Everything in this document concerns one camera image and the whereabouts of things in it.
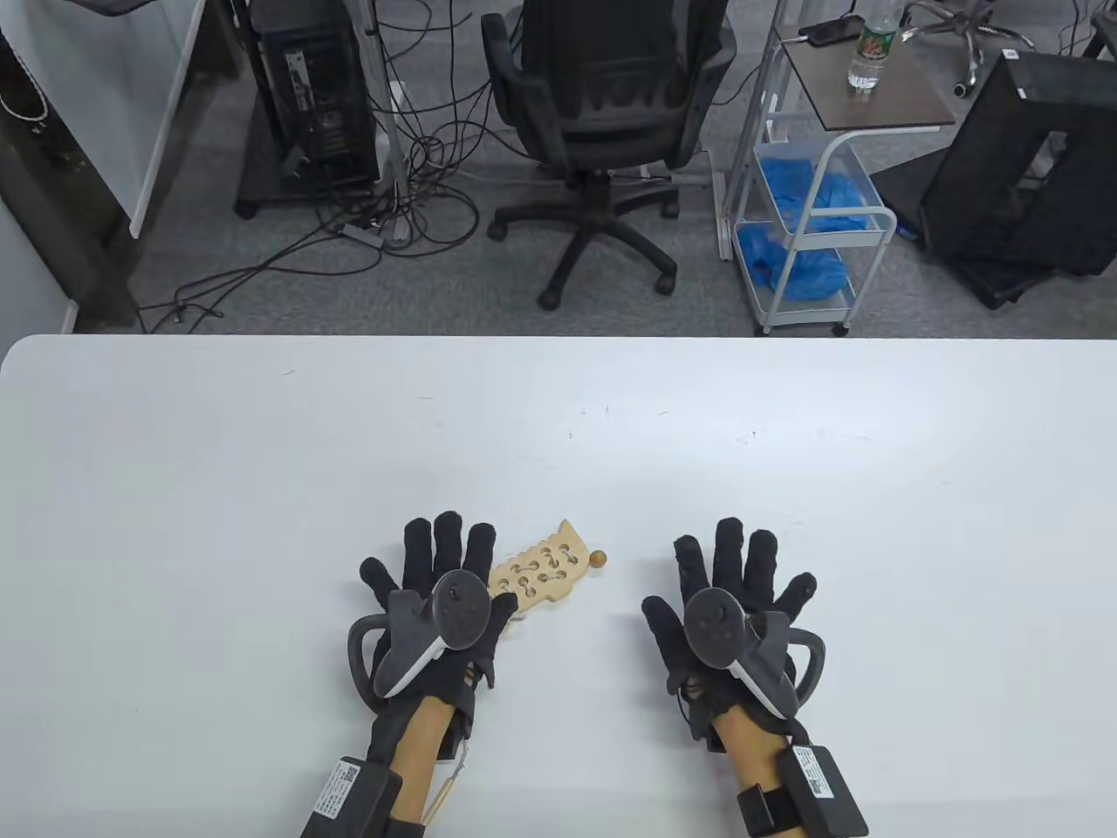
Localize person's right hand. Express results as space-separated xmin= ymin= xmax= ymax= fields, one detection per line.
xmin=641 ymin=517 xmax=818 ymax=743

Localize person's left hand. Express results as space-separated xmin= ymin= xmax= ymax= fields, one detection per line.
xmin=360 ymin=512 xmax=521 ymax=699

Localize wooden crocodile lacing toy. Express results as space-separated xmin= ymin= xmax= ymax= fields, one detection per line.
xmin=487 ymin=519 xmax=591 ymax=622

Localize black right forearm box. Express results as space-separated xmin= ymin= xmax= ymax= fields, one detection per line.
xmin=777 ymin=742 xmax=869 ymax=838

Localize black left forearm box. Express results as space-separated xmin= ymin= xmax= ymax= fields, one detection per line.
xmin=301 ymin=758 xmax=404 ymax=838

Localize person's left forearm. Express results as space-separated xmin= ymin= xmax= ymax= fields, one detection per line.
xmin=388 ymin=694 xmax=463 ymax=826

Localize person's right forearm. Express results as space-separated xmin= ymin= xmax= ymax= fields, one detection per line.
xmin=711 ymin=707 xmax=791 ymax=797

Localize grey white left hand controller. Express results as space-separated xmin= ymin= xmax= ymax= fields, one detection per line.
xmin=347 ymin=569 xmax=495 ymax=699

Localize grey white hand controller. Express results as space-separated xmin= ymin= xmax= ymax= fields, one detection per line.
xmin=347 ymin=569 xmax=495 ymax=699
xmin=682 ymin=587 xmax=826 ymax=721

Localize grey white right hand controller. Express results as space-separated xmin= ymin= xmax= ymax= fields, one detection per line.
xmin=682 ymin=587 xmax=826 ymax=721

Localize blue gloves pile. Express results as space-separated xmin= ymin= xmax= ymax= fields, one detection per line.
xmin=759 ymin=157 xmax=881 ymax=235
xmin=737 ymin=225 xmax=852 ymax=302

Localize white rolling cart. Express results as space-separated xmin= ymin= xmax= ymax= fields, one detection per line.
xmin=717 ymin=17 xmax=898 ymax=337

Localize black flat stand base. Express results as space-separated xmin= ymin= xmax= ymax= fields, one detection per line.
xmin=871 ymin=155 xmax=1083 ymax=311

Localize black wheeled platform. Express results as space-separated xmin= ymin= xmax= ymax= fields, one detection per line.
xmin=234 ymin=113 xmax=385 ymax=219

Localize silver metal pole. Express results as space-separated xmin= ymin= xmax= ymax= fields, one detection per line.
xmin=362 ymin=0 xmax=411 ymax=245

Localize black mesh box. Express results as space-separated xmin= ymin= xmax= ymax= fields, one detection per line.
xmin=921 ymin=51 xmax=1117 ymax=280

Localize black office chair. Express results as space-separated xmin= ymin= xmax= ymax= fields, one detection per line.
xmin=481 ymin=0 xmax=738 ymax=311

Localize black computer tower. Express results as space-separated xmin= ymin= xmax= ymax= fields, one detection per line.
xmin=251 ymin=0 xmax=381 ymax=189

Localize brown side table top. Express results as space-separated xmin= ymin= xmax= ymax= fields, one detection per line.
xmin=777 ymin=24 xmax=958 ymax=132

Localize clear plastic water bottle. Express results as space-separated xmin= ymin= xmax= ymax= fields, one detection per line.
xmin=846 ymin=0 xmax=902 ymax=93

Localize black phone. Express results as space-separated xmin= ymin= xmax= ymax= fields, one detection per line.
xmin=798 ymin=17 xmax=865 ymax=46

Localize chrome chair base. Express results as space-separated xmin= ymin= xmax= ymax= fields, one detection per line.
xmin=899 ymin=0 xmax=1039 ymax=97

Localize white board panel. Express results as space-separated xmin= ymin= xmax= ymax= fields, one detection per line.
xmin=0 ymin=0 xmax=210 ymax=238

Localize black right arm strap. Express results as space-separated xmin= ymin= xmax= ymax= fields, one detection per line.
xmin=737 ymin=784 xmax=804 ymax=838

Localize tangle of black cables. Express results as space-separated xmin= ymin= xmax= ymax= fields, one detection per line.
xmin=140 ymin=0 xmax=524 ymax=333

